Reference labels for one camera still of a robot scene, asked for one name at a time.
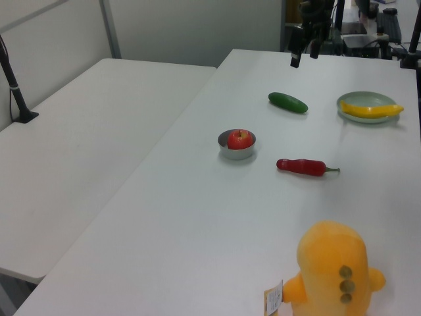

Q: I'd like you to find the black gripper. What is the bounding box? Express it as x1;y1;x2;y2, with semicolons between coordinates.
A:
288;0;335;69

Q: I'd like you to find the yellow banana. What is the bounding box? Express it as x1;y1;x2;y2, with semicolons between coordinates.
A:
339;100;405;119

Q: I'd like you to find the pale green plastic plate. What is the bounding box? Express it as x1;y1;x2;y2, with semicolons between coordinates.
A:
335;90;398;125

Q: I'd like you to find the black vertical stand pole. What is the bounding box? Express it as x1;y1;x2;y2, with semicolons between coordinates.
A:
334;0;346;55

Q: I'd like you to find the dark electronic device box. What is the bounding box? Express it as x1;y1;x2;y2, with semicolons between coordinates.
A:
341;34;380;57

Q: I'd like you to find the green cucumber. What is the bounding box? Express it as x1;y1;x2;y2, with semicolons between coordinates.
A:
267;92;309;115

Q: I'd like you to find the black keyboard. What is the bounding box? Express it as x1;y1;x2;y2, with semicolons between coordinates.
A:
376;11;403;42

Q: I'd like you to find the red apple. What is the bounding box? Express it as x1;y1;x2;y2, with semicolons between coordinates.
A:
227;128;255;151

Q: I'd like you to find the red chili pepper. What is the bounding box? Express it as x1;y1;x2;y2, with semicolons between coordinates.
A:
276;158;341;178

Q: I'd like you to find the small metal bowl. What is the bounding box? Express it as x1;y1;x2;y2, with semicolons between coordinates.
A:
216;128;258;161

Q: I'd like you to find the yellow plush toy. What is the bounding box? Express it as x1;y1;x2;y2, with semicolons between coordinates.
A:
262;219;387;316

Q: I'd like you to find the white rectangular table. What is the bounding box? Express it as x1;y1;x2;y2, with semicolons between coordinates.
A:
0;58;218;286

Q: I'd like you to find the black pole with base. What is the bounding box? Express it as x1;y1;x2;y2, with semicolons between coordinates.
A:
0;34;39;124

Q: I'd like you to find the black camera stand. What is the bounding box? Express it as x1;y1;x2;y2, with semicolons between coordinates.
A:
399;18;421;70

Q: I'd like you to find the grey partition corner post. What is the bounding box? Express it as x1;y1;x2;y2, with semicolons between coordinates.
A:
99;0;122;60

